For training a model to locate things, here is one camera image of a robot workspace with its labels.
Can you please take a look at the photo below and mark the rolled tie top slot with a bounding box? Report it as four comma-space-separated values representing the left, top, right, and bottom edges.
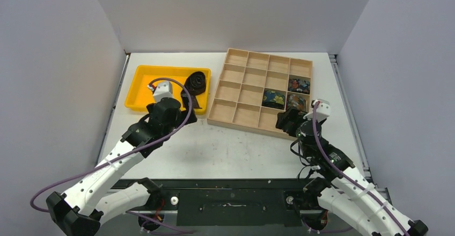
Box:
288, 78, 311, 94

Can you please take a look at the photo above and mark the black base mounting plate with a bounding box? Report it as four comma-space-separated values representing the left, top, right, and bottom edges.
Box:
124, 178, 342, 228

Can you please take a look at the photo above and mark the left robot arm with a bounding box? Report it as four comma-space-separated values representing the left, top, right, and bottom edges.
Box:
46, 98, 197, 235

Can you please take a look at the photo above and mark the rolled tie middle slot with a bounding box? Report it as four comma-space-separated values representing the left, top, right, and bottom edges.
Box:
286, 94, 307, 112

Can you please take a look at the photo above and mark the rolled tie slot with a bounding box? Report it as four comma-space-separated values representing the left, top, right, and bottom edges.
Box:
288, 78, 311, 94
286, 94, 307, 112

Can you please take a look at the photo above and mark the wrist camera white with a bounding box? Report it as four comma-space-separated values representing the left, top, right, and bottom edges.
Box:
311, 99, 331, 124
147, 80, 173, 102

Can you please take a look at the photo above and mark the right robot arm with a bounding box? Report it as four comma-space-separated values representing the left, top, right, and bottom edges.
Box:
275, 108, 429, 235

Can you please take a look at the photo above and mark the yellow plastic tray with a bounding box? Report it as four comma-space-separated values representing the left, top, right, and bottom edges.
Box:
124, 65, 211, 115

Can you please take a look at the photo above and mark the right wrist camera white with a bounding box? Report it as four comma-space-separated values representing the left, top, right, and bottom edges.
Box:
311, 99, 331, 124

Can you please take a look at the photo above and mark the blue yellow floral tie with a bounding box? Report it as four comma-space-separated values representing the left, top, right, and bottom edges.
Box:
261, 88, 285, 109

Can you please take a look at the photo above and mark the wooden compartment box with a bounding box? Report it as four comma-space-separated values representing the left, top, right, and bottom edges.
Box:
208, 48, 313, 138

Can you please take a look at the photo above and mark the black patterned tie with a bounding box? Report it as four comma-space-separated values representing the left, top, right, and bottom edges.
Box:
180, 71, 207, 109

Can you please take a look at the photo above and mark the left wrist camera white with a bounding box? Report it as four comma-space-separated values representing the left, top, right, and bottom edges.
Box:
147, 80, 173, 102

